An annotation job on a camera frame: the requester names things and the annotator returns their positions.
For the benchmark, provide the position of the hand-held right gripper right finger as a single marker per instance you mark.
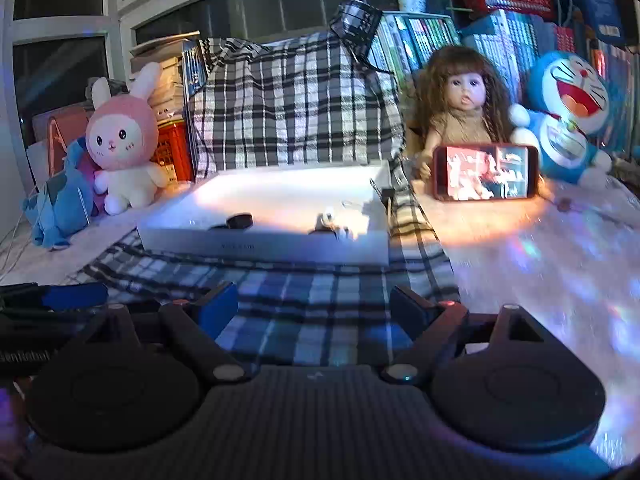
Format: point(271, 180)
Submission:
point(410, 312)

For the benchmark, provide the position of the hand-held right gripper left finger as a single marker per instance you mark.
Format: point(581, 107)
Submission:
point(220, 310)

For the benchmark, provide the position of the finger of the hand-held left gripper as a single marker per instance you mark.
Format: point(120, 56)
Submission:
point(45, 321)
point(75, 295)

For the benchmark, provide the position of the black round lid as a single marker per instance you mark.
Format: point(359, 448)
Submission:
point(240, 221)

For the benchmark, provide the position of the white plastic clip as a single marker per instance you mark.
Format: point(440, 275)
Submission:
point(340, 227)

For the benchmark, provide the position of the white cardboard box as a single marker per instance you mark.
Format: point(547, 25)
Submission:
point(280, 195)

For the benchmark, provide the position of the blue plush toy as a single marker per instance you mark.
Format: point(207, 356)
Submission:
point(60, 205)

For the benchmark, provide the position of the small black binder clip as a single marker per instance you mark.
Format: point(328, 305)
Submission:
point(387, 197)

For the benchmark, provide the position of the white cardboard sheet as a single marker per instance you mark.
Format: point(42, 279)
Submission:
point(39, 165)

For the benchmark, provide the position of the pink bunny plush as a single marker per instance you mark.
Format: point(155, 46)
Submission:
point(122, 145)

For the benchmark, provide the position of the red cased smartphone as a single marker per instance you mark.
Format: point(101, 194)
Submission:
point(485, 172)

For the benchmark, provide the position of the red plastic crate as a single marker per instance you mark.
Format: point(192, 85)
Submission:
point(172, 152)

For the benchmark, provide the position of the black white plaid cloth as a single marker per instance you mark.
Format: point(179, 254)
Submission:
point(300, 110)

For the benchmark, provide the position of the brown haired doll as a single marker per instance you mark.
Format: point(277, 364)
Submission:
point(465, 95)

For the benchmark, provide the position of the stack of white books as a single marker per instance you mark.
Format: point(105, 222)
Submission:
point(167, 85)

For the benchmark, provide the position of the upright blue book spines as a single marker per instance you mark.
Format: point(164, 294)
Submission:
point(195, 70)

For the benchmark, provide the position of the blue cat plush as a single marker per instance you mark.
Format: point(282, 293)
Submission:
point(570, 105)

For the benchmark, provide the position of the row of blue books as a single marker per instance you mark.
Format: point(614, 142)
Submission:
point(505, 35)

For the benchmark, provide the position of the white window frame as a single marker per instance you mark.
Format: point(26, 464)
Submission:
point(120, 15)

